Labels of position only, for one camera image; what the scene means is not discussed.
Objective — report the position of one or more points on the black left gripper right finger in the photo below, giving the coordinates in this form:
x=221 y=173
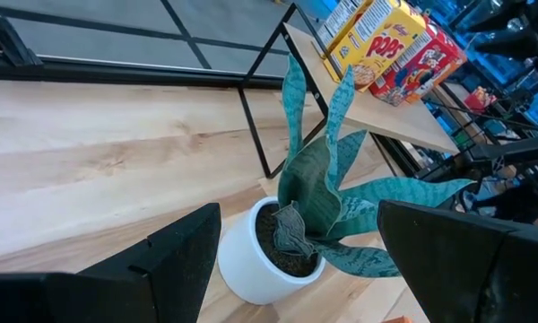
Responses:
x=439 y=260

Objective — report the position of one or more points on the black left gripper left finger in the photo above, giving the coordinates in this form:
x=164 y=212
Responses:
x=184 y=260

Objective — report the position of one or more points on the snake plant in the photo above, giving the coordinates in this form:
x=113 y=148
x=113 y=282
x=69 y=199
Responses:
x=251 y=264

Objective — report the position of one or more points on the small Frosted Mini-Wheats box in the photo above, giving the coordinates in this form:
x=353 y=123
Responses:
x=396 y=320

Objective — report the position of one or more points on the small Froot Loops cereal box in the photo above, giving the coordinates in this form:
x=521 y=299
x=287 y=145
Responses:
x=412 y=76

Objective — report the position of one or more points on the small Corn Pops cereal box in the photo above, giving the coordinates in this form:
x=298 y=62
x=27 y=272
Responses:
x=341 y=20
x=385 y=45

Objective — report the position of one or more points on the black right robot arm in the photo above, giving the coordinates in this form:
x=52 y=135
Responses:
x=520 y=202

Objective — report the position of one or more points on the wooden shelf with black legs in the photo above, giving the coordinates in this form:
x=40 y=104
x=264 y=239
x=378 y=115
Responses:
x=385 y=116

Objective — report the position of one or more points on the small red background box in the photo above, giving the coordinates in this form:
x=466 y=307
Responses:
x=479 y=99

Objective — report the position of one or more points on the black aluminium table frame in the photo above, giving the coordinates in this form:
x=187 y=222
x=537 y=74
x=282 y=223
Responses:
x=116 y=72

